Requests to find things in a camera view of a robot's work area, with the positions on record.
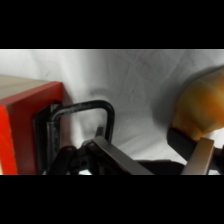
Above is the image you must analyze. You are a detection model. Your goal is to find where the small wooden drawer box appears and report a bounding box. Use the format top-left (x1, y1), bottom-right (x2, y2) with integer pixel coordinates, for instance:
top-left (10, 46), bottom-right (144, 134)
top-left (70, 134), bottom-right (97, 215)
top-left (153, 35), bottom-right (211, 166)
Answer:
top-left (0, 75), bottom-right (64, 176)

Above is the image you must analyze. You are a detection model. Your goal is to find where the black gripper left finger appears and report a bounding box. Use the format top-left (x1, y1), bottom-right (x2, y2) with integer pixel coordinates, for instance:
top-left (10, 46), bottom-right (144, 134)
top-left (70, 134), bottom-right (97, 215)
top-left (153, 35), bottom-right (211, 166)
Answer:
top-left (49, 135), bottom-right (154, 176)

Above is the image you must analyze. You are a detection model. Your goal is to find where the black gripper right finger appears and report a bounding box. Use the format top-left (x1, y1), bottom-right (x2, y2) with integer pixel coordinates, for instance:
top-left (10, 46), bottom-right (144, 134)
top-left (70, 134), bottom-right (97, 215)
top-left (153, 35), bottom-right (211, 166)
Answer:
top-left (167, 126), bottom-right (224, 176)

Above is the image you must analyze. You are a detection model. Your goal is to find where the orange toy croissant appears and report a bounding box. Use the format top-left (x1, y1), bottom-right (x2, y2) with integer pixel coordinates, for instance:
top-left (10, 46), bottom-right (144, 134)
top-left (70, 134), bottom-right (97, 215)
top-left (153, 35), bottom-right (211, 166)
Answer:
top-left (171, 65), bottom-right (224, 142)

